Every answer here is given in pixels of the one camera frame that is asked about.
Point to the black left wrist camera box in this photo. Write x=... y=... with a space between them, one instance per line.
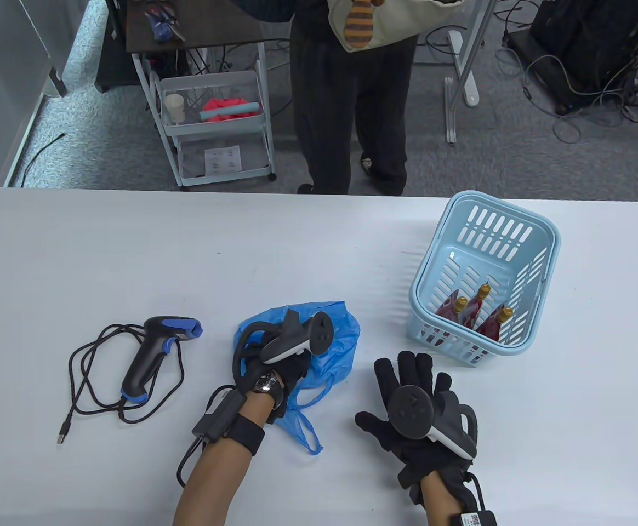
x=220 y=413

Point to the red ketchup package gold cap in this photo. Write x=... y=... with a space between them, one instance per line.
x=494 y=323
x=475 y=307
x=450 y=309

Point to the blue plastic bag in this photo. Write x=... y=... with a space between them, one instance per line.
x=341 y=339

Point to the grey white left hand controller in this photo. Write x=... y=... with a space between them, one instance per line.
x=322 y=334

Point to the white rolling cart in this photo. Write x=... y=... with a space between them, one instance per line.
x=215 y=129

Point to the light blue plastic basket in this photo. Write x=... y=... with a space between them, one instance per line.
x=497 y=268

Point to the teal roll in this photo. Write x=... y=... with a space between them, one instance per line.
x=228 y=112

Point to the person's left hand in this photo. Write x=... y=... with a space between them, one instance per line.
x=294 y=368

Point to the person's left forearm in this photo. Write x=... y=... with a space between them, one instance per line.
x=209 y=482

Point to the white desk leg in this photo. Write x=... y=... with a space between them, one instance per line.
x=471 y=82

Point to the black computer case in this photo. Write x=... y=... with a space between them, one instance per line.
x=587 y=38

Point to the cream cloth bag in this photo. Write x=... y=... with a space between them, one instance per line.
x=401 y=19

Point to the black cabinet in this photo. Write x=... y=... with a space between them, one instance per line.
x=113 y=66

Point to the blue packet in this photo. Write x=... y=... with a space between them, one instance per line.
x=161 y=27

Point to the printed paper sheet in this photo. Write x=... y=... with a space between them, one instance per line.
x=223 y=160

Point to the person's right hand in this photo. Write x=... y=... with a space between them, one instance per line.
x=406 y=367

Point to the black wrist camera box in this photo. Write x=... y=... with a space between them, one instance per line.
x=472 y=519
x=220 y=413

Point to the white paper cup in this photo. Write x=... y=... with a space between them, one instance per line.
x=175 y=107

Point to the red cloth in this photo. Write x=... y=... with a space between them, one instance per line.
x=223 y=104

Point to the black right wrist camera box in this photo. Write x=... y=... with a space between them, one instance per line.
x=472 y=519

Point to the grey metal rails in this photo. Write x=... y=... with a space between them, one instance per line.
x=451 y=115

